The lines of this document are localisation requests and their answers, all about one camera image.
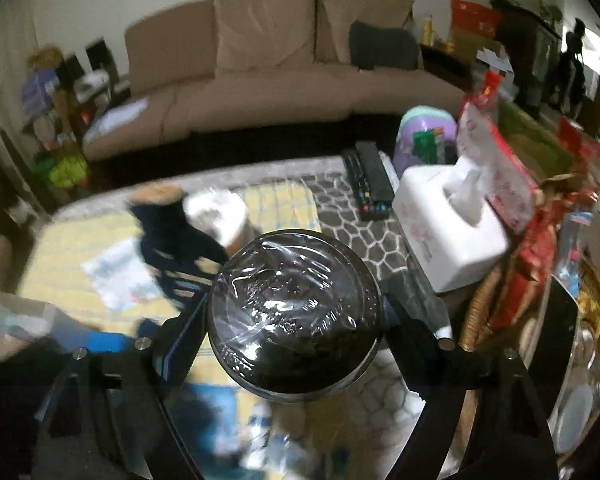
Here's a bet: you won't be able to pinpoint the black hot water bottle cover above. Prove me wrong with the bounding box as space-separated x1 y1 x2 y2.
128 182 228 310

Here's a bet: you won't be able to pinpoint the black lid plastic cup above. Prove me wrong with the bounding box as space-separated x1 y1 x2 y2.
207 229 382 403

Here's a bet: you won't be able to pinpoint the blue toilet paper roll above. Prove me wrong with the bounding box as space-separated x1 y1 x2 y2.
183 188 254 256

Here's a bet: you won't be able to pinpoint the white smartphone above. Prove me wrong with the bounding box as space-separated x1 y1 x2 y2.
529 276 579 417

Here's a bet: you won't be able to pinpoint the wicker basket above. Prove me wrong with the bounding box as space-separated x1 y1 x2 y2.
460 258 600 478

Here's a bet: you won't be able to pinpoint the yellow plaid tablecloth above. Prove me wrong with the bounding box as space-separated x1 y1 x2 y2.
18 181 320 336

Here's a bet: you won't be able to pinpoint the white tissue box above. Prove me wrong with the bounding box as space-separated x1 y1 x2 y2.
392 157 509 294

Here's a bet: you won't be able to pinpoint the red white snack bag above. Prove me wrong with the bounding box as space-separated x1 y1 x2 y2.
456 102 539 236

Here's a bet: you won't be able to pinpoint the black remote control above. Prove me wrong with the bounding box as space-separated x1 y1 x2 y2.
342 141 394 221

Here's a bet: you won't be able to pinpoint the purple egg toy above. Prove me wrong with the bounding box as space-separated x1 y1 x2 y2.
392 105 457 177

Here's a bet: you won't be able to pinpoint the paper sheet on sofa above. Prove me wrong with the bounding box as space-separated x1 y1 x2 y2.
83 98 149 144

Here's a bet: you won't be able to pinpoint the brown fabric sofa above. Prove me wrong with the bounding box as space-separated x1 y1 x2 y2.
83 0 462 162

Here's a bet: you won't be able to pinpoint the dark green cushion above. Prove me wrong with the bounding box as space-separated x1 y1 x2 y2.
349 21 419 70

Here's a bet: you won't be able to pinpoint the red gift boxes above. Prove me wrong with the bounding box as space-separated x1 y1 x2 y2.
450 0 502 63

